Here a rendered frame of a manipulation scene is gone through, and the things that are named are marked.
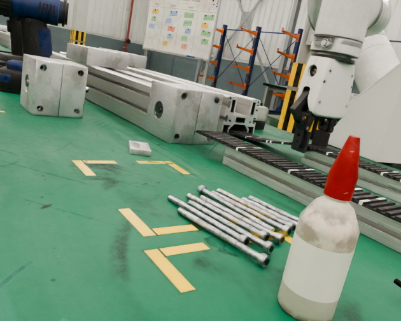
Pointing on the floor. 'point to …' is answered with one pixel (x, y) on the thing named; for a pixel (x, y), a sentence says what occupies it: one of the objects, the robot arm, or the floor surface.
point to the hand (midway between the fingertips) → (310, 141)
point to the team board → (182, 28)
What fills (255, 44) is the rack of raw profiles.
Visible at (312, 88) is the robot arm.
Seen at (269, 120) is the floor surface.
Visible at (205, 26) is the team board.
